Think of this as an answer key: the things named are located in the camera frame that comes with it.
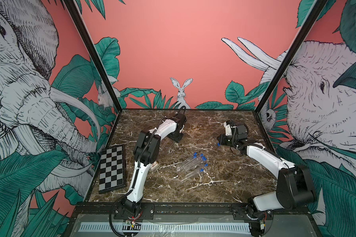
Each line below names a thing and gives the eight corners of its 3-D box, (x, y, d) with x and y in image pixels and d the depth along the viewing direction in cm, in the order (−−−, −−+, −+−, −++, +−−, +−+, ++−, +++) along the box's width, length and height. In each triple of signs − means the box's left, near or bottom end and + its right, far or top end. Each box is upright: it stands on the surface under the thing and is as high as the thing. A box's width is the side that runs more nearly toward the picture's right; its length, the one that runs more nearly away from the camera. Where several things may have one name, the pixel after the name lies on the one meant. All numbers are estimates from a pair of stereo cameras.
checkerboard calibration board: (100, 193, 81) (97, 192, 78) (102, 152, 98) (100, 150, 95) (126, 186, 84) (124, 184, 81) (124, 147, 100) (123, 144, 98)
